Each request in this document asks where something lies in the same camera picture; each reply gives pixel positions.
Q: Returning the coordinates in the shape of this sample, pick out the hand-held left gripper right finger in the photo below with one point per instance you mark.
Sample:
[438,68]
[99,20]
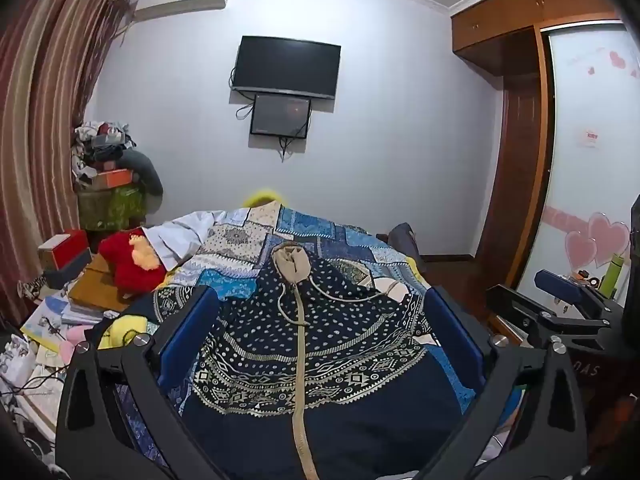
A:
[452,332]

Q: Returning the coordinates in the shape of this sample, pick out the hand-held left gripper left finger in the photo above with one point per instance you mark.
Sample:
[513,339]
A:
[187,330]

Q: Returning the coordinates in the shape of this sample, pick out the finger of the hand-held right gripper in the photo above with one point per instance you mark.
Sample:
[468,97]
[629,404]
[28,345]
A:
[560,286]
[515,307]

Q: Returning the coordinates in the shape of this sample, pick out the beige fabric belt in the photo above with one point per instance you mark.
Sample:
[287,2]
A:
[300,360]

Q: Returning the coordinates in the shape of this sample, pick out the navy patterned dress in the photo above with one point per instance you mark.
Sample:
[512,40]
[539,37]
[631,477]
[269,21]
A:
[350,410]

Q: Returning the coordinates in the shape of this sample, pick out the pile of clothes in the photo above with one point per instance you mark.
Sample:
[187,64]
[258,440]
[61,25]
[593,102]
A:
[97,142]

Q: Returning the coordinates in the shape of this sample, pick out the green bottle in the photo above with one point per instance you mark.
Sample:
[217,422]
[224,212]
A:
[610,275]

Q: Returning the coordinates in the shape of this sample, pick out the yellow blanket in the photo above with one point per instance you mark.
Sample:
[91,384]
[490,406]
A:
[117,327]

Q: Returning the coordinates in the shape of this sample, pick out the red plush toy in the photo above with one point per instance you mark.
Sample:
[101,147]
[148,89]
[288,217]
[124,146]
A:
[125,270]

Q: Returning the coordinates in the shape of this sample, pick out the white shirt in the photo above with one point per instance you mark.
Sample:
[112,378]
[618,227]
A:
[180,235]

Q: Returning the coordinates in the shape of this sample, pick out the brown cardboard box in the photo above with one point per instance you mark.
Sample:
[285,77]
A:
[95,287]

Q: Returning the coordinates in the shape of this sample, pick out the white sliding wardrobe door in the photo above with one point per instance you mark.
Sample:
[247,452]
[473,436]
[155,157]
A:
[575,185]

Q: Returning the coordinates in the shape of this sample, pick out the dark grey cushion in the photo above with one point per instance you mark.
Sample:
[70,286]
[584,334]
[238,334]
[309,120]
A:
[402,237]

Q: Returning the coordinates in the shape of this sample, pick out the pink item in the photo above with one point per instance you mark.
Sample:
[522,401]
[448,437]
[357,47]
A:
[75,340]

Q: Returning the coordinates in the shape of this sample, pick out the brown wooden wardrobe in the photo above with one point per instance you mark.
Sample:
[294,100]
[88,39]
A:
[520,160]

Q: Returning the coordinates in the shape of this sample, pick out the grey box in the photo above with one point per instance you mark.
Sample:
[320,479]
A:
[67,272]

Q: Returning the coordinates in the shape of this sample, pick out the illustrated blue white book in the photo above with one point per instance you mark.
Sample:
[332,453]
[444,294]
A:
[45,320]

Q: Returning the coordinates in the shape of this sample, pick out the green cloth covered cabinet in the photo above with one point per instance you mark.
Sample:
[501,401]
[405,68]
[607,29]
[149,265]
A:
[110,207]

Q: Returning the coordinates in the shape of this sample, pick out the red and white box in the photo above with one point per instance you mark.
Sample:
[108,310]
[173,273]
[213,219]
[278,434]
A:
[65,250]

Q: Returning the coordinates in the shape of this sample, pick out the blue patchwork bedspread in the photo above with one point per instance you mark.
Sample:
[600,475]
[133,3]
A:
[300,230]

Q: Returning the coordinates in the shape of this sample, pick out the yellow object behind bed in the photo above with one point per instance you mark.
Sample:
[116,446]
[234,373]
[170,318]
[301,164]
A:
[260,197]

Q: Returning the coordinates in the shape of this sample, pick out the zebra striped item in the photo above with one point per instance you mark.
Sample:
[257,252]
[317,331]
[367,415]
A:
[31,287]

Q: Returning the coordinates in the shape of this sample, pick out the orange box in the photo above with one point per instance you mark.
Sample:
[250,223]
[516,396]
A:
[112,179]

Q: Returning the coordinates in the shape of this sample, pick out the striped brown curtain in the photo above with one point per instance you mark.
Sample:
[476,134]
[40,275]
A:
[45,110]

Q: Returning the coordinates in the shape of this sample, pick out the small black wall monitor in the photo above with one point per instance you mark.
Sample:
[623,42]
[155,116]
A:
[280,115]

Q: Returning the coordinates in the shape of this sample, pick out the large black wall television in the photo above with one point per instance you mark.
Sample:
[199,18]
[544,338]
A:
[285,65]

